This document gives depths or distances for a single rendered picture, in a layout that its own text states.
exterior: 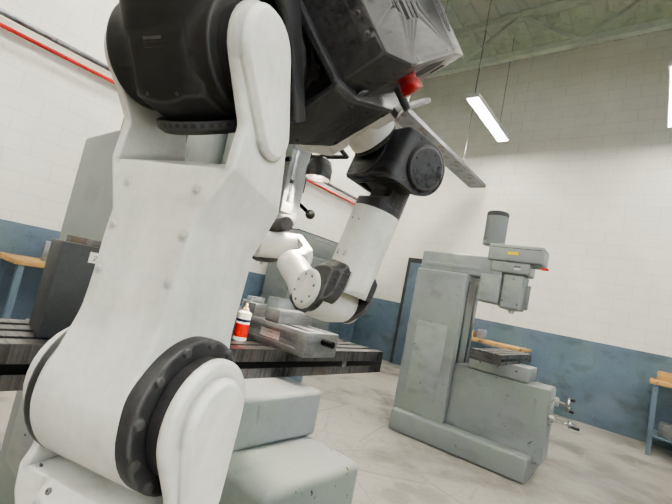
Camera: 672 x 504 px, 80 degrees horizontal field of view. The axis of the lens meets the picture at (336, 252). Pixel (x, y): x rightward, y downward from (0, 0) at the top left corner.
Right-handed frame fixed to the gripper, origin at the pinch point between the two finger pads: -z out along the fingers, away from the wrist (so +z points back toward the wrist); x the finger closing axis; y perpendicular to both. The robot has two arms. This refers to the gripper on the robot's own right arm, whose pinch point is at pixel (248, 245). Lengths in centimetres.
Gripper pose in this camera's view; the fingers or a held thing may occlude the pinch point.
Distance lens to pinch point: 120.2
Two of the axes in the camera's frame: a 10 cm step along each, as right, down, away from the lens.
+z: 5.2, 0.1, -8.5
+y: -1.9, 9.8, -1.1
